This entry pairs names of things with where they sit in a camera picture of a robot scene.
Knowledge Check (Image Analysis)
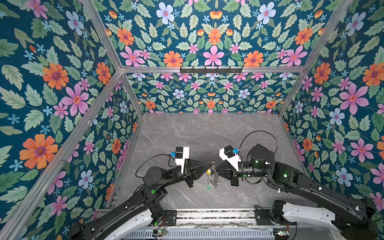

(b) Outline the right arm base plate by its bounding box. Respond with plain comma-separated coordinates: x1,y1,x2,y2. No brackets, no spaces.
254,201,297,226

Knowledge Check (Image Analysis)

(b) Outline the left small circuit board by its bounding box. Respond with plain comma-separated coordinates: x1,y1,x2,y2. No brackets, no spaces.
152,229,168,238

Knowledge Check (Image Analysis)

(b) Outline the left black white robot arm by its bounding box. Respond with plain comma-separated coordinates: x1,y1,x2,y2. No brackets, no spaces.
70,159,213,240

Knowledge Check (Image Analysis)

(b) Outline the small circuit board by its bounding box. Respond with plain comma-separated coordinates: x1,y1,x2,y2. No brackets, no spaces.
273,229,290,240
152,229,168,238

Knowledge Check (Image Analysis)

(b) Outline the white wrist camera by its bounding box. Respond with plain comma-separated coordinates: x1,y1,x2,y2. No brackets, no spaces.
171,147,190,174
219,146,242,171

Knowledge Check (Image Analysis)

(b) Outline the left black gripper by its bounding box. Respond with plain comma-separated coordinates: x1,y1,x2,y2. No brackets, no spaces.
160,156,213,190

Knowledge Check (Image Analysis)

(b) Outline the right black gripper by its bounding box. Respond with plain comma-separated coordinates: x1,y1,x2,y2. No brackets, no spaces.
210,160,269,188

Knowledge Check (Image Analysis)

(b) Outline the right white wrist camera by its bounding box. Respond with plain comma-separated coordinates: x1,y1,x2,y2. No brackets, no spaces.
219,146,242,171

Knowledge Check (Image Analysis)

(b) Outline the metal keyring with red handle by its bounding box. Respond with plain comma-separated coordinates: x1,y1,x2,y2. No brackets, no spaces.
208,166,221,189

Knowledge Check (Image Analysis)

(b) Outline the right small circuit board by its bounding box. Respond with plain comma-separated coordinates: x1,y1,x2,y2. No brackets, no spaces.
273,229,290,240

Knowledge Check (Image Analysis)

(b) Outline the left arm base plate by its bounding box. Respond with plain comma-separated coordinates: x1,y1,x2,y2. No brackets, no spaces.
155,210,178,227

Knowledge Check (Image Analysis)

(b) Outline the black hook rail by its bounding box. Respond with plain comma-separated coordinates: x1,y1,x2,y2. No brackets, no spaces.
179,66,243,75

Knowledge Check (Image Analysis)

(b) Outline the left camera black cable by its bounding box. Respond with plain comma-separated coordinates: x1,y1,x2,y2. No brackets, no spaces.
134,153,176,178

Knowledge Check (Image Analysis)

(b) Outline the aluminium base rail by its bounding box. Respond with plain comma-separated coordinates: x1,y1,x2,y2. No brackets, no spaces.
119,207,349,240

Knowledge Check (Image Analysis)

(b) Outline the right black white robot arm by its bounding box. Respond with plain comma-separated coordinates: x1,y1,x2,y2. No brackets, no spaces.
216,144,379,240

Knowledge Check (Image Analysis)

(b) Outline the camera black cable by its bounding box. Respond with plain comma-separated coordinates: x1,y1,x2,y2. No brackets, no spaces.
134,153,176,178
238,130,279,157

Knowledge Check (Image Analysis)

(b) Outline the right camera black cable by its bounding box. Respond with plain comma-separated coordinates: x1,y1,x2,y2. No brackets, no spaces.
238,130,279,157

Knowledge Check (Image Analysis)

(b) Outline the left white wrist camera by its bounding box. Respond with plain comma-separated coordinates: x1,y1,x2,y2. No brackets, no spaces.
171,147,190,174

